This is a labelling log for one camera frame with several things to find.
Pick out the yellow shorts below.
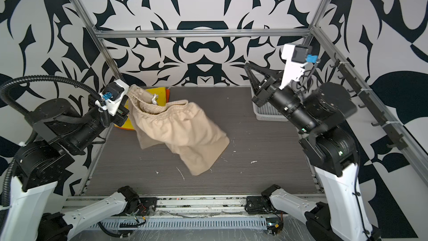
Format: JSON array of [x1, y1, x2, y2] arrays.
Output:
[[114, 87, 167, 131]]

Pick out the beige shorts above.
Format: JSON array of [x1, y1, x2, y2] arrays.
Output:
[[127, 85, 230, 176]]

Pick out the orange shorts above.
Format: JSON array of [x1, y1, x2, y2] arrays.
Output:
[[166, 88, 171, 103]]

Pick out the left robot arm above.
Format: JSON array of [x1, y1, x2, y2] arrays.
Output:
[[1, 99, 140, 241]]

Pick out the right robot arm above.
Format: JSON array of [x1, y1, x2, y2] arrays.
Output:
[[244, 64, 381, 241]]

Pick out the white laundry basket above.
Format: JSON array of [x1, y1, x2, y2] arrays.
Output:
[[253, 103, 288, 122]]

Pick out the black corrugated cable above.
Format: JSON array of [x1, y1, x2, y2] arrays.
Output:
[[0, 75, 111, 208]]

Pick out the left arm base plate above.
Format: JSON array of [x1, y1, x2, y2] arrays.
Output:
[[135, 197, 158, 216]]

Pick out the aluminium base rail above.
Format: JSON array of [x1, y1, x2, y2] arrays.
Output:
[[56, 192, 343, 222]]

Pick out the white slotted cable duct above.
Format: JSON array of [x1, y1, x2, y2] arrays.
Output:
[[102, 217, 268, 231]]

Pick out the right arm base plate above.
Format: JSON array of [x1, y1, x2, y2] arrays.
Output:
[[244, 196, 273, 215]]

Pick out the aluminium cage frame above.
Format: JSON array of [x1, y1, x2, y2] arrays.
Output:
[[70, 0, 428, 183]]

